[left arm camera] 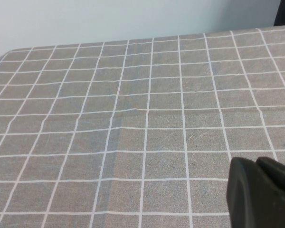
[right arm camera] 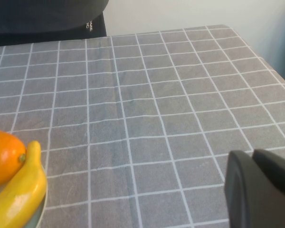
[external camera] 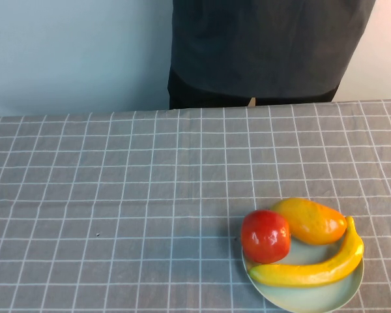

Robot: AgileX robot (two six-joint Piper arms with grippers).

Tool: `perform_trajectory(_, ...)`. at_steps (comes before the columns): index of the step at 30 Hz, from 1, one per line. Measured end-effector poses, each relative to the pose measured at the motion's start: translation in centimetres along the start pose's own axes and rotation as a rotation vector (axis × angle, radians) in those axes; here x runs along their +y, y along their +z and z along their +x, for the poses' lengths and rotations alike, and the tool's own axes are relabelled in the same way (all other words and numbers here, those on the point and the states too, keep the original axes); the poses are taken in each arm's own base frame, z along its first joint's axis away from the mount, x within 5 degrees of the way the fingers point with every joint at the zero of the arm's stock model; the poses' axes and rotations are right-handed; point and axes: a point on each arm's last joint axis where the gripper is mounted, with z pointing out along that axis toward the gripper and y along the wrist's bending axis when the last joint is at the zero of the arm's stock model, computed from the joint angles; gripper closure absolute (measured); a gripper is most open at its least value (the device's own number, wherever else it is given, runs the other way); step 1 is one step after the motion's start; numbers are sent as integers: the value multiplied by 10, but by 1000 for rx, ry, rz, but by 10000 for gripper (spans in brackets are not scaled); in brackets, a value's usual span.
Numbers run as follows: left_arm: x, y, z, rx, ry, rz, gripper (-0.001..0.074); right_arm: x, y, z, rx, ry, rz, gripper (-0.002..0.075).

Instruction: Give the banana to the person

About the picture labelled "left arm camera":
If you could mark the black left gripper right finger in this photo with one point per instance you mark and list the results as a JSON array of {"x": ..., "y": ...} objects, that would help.
[{"x": 280, "y": 173}]

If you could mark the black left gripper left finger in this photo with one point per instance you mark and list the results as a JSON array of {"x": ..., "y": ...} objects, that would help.
[{"x": 249, "y": 202}]

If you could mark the grey white-grid tablecloth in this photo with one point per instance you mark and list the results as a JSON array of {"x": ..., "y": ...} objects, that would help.
[{"x": 133, "y": 118}]

